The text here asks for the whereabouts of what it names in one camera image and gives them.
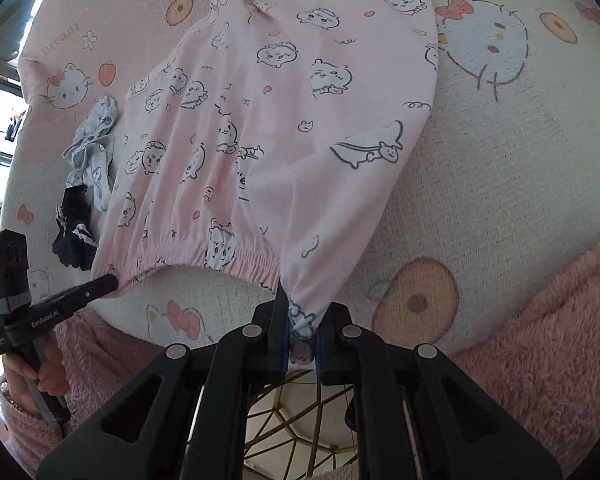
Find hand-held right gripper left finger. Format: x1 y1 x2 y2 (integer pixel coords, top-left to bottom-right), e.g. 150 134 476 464
36 287 291 480

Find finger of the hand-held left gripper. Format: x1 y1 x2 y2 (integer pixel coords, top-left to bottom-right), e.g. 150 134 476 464
40 273 120 311

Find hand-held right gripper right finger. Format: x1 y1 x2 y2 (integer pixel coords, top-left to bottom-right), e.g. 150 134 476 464
314 300 563 480

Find pink printed pants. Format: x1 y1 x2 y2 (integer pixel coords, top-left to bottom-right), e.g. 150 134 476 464
91 0 440 366

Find person's left forearm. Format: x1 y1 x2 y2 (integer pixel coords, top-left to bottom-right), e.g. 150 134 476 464
0 377 81 480

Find person's left hand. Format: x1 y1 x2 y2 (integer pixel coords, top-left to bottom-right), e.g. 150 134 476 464
4 332 71 397

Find navy striped garment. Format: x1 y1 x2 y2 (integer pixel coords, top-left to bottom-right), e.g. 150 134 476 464
52 185 100 272

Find light blue printed garment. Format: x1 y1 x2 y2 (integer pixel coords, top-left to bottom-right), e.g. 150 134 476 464
62 96 118 212

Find person's pink fluffy robe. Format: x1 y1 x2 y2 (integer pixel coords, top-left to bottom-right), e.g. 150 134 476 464
55 232 600 480

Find pink and white printed blanket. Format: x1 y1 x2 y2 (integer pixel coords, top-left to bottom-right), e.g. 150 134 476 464
0 0 600 361

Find gold wire table frame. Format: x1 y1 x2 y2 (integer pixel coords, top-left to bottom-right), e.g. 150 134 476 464
242 370 361 480

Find bead bracelet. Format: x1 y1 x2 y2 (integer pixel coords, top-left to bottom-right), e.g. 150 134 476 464
2 390 31 413

